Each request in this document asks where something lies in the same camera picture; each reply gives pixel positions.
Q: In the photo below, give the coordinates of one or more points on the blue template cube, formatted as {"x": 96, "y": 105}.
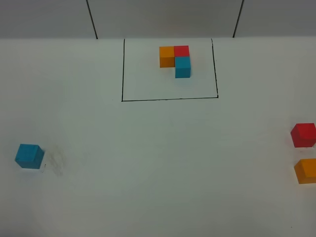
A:
{"x": 182, "y": 67}

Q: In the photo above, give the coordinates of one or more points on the orange template cube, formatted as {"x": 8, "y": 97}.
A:
{"x": 166, "y": 57}

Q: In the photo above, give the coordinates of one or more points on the red template cube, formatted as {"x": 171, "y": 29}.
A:
{"x": 181, "y": 51}

